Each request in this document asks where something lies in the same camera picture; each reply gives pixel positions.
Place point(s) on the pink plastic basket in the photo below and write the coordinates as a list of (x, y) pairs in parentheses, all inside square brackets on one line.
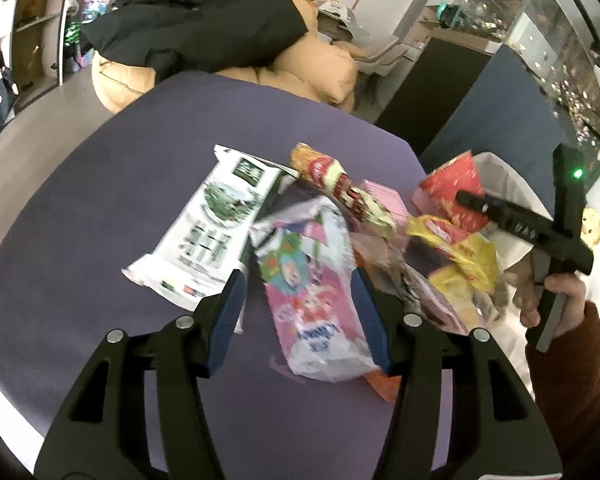
[(382, 197)]

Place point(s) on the dark blue panel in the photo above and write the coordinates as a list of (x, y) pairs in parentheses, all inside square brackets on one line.
[(505, 110)]

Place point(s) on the white shelf cabinet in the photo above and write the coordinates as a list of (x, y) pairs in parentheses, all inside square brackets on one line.
[(40, 35)]

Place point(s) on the white plastic bag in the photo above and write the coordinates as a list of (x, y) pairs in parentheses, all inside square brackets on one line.
[(510, 185)]

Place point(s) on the red snack packet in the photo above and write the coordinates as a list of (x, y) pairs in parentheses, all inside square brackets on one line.
[(450, 180)]

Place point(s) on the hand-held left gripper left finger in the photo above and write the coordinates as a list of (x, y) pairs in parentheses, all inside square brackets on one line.
[(227, 320)]

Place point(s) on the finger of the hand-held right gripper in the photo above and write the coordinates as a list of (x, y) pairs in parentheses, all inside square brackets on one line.
[(505, 215)]

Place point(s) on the black jacket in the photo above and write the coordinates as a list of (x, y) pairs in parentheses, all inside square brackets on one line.
[(195, 20)]

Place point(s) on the person's right hand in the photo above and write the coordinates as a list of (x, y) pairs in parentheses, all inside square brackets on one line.
[(572, 300)]

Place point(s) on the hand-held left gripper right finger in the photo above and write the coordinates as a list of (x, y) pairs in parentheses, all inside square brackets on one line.
[(372, 315)]

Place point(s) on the black cabinet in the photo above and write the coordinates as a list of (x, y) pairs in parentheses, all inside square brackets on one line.
[(430, 85)]

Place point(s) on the white green snack packet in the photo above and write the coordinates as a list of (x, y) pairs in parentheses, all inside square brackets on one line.
[(215, 210)]

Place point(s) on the red yellow noodle snack wrapper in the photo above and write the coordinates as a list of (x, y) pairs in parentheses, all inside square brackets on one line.
[(325, 170)]

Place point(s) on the glass display tank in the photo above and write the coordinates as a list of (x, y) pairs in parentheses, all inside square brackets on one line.
[(555, 35)]

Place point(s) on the pink cartoon snack packet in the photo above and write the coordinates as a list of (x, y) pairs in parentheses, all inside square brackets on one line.
[(310, 310)]

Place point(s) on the orange wrapper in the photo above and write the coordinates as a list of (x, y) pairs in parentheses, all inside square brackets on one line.
[(385, 387)]

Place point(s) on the yellow chips bag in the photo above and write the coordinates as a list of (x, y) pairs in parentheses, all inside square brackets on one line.
[(460, 250)]

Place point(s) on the grey dining chair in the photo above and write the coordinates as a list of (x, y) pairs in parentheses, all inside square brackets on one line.
[(385, 55)]

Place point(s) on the purple tablecloth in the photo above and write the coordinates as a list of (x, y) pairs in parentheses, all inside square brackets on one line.
[(105, 200)]

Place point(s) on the yellow cartoon figure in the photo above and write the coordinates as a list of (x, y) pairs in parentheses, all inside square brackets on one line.
[(592, 225)]

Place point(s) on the colourful printed bag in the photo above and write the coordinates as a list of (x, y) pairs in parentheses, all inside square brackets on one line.
[(95, 0)]

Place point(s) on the person's right forearm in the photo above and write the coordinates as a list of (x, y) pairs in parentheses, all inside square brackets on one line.
[(575, 390)]

